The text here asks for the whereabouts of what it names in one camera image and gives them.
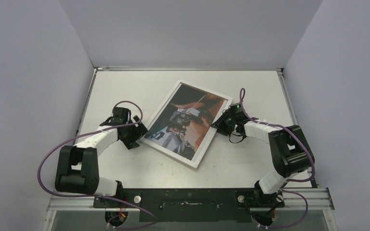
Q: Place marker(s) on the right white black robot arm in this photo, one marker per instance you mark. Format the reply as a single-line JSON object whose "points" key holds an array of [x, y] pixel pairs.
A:
{"points": [[290, 152]]}

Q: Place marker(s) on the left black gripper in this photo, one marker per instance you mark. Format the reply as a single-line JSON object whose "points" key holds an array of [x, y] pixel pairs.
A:
{"points": [[139, 132]]}

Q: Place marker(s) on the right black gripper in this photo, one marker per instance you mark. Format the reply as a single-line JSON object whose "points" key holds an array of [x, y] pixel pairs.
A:
{"points": [[222, 122]]}

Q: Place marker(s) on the white wooden picture frame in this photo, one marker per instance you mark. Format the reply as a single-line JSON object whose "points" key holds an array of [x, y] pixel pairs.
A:
{"points": [[205, 144]]}

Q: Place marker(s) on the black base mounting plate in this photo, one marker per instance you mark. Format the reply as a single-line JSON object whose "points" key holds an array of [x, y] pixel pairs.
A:
{"points": [[204, 205]]}

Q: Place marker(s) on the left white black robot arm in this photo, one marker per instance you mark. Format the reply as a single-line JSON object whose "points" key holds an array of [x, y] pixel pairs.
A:
{"points": [[78, 169]]}

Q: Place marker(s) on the printed colour photo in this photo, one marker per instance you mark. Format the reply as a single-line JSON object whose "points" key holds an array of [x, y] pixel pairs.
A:
{"points": [[186, 117]]}

